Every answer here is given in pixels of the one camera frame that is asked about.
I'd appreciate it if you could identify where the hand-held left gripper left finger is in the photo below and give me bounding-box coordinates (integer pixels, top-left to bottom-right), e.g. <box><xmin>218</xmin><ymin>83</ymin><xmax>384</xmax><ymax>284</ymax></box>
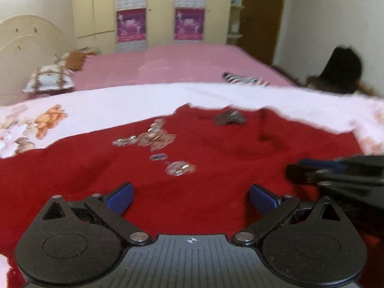
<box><xmin>42</xmin><ymin>182</ymin><xmax>152</xmax><ymax>247</ymax></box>

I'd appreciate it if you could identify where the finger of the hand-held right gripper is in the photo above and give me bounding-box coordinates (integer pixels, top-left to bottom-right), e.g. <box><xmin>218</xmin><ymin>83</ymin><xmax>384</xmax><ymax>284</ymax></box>
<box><xmin>298</xmin><ymin>155</ymin><xmax>384</xmax><ymax>174</ymax></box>
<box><xmin>286</xmin><ymin>164</ymin><xmax>384</xmax><ymax>211</ymax></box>

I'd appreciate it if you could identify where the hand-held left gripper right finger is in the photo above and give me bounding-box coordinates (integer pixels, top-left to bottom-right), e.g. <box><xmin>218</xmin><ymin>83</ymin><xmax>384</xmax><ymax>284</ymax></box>
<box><xmin>232</xmin><ymin>184</ymin><xmax>345</xmax><ymax>247</ymax></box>

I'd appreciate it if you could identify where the red sequined sweater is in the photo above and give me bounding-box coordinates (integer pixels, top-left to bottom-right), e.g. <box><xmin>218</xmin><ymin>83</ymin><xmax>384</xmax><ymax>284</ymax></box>
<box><xmin>0</xmin><ymin>103</ymin><xmax>384</xmax><ymax>288</ymax></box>

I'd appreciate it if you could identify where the brown furry cloth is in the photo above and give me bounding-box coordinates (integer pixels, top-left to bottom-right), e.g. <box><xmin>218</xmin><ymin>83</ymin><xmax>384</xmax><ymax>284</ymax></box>
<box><xmin>305</xmin><ymin>76</ymin><xmax>380</xmax><ymax>97</ymax></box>

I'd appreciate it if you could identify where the white floral blanket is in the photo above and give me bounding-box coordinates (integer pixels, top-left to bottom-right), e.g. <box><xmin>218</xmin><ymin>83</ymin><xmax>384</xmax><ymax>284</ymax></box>
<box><xmin>0</xmin><ymin>82</ymin><xmax>384</xmax><ymax>159</ymax></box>

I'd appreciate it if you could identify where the black bag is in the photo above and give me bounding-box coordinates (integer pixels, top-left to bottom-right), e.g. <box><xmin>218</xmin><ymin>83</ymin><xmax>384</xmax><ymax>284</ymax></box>
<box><xmin>318</xmin><ymin>46</ymin><xmax>363</xmax><ymax>94</ymax></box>

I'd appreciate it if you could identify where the striped cloth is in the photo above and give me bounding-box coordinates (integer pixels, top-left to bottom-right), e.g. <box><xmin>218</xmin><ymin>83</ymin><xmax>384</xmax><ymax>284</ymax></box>
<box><xmin>222</xmin><ymin>72</ymin><xmax>270</xmax><ymax>87</ymax></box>

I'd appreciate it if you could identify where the white brown patterned pillow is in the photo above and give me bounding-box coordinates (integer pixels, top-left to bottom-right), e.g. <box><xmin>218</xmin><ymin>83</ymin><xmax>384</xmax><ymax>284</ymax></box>
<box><xmin>22</xmin><ymin>52</ymin><xmax>75</xmax><ymax>93</ymax></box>

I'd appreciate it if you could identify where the brown cushion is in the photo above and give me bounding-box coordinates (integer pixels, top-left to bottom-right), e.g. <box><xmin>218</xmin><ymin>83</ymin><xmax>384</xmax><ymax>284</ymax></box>
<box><xmin>65</xmin><ymin>50</ymin><xmax>90</xmax><ymax>72</ymax></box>

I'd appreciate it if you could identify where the brown wooden door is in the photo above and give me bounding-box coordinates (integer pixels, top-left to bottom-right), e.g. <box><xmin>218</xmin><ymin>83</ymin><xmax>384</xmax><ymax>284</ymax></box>
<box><xmin>237</xmin><ymin>0</ymin><xmax>287</xmax><ymax>66</ymax></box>

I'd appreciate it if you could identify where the cream bed headboard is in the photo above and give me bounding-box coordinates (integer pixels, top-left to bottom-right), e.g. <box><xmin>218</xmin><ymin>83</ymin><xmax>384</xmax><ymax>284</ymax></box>
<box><xmin>0</xmin><ymin>14</ymin><xmax>70</xmax><ymax>106</ymax></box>

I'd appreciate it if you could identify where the cream corner shelf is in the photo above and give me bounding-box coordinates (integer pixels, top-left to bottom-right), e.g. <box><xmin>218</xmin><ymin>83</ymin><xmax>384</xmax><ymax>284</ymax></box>
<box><xmin>226</xmin><ymin>0</ymin><xmax>248</xmax><ymax>47</ymax></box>

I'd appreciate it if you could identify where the cream wardrobe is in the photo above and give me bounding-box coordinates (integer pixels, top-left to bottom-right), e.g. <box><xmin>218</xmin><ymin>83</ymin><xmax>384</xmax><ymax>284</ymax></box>
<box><xmin>72</xmin><ymin>0</ymin><xmax>235</xmax><ymax>55</ymax></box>

